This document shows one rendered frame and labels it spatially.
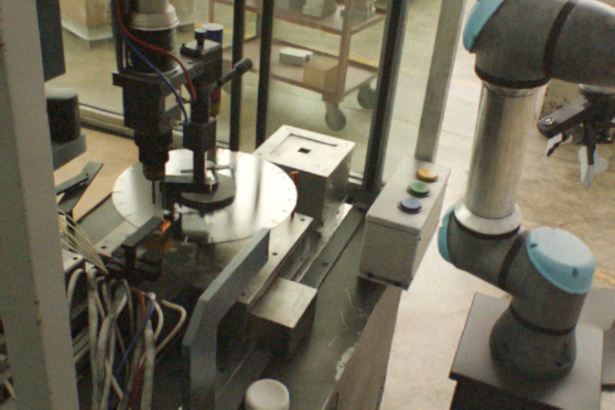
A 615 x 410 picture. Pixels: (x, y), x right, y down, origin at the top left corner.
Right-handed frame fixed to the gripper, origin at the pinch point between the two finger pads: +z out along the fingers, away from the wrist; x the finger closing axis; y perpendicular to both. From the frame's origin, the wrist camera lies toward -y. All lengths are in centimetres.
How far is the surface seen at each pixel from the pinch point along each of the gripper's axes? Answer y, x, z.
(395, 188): -39.5, 1.4, 1.3
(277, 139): -58, 26, 1
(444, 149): 78, 176, 91
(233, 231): -77, -16, -4
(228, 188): -76, -3, -5
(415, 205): -38.8, -6.8, 0.3
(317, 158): -52, 16, 1
